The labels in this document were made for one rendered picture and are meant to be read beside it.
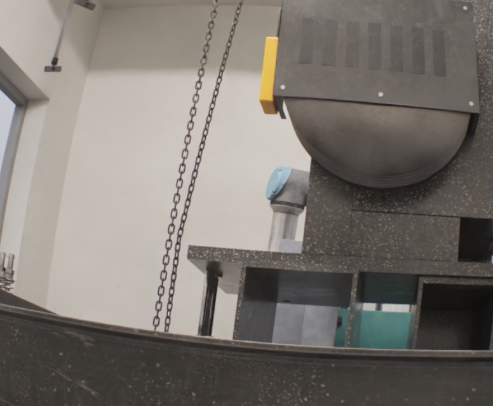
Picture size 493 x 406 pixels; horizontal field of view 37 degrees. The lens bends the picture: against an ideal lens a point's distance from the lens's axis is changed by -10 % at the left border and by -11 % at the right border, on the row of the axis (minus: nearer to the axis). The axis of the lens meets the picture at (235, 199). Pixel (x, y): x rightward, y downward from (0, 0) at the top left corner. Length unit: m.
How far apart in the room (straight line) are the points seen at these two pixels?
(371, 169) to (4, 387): 0.85
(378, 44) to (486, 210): 0.44
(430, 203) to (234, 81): 2.89
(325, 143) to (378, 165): 0.12
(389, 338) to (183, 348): 1.57
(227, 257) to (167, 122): 2.81
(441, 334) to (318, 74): 0.79
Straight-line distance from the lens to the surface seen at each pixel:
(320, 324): 2.22
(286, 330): 2.22
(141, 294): 4.22
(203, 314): 1.76
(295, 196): 2.62
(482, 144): 1.74
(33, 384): 1.37
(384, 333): 2.77
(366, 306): 2.86
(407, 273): 1.65
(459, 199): 1.69
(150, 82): 4.59
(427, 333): 2.04
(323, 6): 1.74
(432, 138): 1.60
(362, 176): 1.61
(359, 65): 1.66
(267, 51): 1.70
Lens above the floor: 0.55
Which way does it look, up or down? 16 degrees up
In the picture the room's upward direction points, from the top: 7 degrees clockwise
